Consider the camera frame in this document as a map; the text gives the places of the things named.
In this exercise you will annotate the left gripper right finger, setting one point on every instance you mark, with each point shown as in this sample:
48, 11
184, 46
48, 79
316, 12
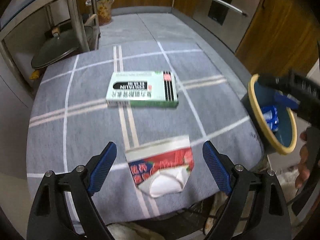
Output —
255, 207

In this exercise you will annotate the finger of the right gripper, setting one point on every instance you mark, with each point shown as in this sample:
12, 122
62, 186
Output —
275, 82
286, 100

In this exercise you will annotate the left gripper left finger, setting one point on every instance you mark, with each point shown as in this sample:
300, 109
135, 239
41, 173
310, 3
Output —
63, 207

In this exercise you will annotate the blue white wrapper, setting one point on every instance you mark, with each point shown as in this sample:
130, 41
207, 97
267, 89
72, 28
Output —
270, 115

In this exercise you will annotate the red white paper cup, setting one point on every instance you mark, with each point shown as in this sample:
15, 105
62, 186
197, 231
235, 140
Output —
161, 167

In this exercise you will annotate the green white medicine box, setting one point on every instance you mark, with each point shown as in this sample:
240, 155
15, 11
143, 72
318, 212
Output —
143, 89

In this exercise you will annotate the wooden kitchen cabinets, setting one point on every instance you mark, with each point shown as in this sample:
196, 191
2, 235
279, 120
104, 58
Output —
266, 36

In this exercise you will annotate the patterned floor trash bin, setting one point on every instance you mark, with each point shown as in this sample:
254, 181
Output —
104, 11

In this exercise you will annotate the person's right hand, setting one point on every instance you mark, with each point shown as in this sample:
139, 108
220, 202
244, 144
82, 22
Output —
308, 154

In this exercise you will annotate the blue bin with yellow rim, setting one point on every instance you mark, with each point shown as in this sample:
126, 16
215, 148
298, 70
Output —
285, 139

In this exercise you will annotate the stainless steel oven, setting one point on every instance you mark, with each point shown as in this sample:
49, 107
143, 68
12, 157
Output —
228, 20

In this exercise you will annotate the grey checked table cloth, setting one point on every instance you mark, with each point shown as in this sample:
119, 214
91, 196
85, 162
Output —
71, 122

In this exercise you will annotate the small yellow object under shelf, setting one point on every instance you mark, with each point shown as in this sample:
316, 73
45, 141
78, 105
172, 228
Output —
35, 75

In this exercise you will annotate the grey pot lid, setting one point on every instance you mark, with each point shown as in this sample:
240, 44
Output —
60, 45

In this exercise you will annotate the stainless steel shelf rack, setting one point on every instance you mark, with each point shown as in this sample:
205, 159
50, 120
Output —
26, 33

